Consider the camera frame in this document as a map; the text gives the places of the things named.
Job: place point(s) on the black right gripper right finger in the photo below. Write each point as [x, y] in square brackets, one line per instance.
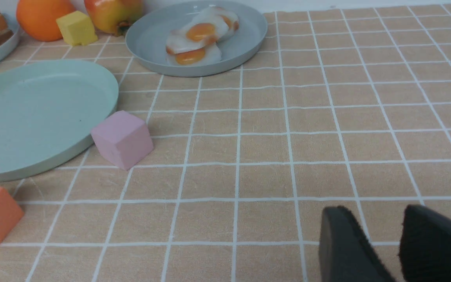
[425, 245]

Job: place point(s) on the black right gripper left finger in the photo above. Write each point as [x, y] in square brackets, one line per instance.
[345, 253]

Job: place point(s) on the fried egg toy top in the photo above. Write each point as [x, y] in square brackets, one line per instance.
[200, 32]

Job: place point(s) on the fried egg toy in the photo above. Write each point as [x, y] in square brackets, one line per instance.
[200, 32]
[204, 56]
[230, 18]

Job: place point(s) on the fried egg toy front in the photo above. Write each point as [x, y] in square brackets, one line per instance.
[204, 56]

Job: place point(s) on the pink cube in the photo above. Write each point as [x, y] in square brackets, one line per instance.
[123, 139]

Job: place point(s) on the fried egg toy back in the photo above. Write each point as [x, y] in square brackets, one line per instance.
[230, 18]

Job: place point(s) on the grey egg plate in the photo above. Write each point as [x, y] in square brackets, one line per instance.
[146, 37]

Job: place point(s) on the red yellow apple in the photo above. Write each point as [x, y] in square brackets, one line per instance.
[114, 16]

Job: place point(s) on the green centre plate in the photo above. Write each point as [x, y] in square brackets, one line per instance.
[47, 111]

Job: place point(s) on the yellow cube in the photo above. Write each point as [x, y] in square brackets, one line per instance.
[77, 29]

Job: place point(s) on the orange fruit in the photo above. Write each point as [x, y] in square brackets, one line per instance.
[38, 17]

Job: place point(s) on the blue bread plate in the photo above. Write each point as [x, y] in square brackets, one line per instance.
[11, 44]

